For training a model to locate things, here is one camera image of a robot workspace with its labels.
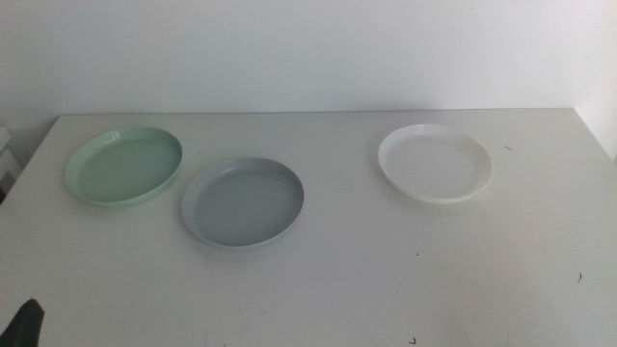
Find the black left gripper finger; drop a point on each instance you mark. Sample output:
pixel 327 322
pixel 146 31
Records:
pixel 24 328

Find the pale green shallow bowl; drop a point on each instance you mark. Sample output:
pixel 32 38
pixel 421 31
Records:
pixel 125 168

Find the grey shallow bowl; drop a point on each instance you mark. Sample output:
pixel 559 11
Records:
pixel 243 207

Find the white shallow bowl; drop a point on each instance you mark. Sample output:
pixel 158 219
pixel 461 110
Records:
pixel 434 166

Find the white side furniture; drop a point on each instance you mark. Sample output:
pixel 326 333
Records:
pixel 7 161

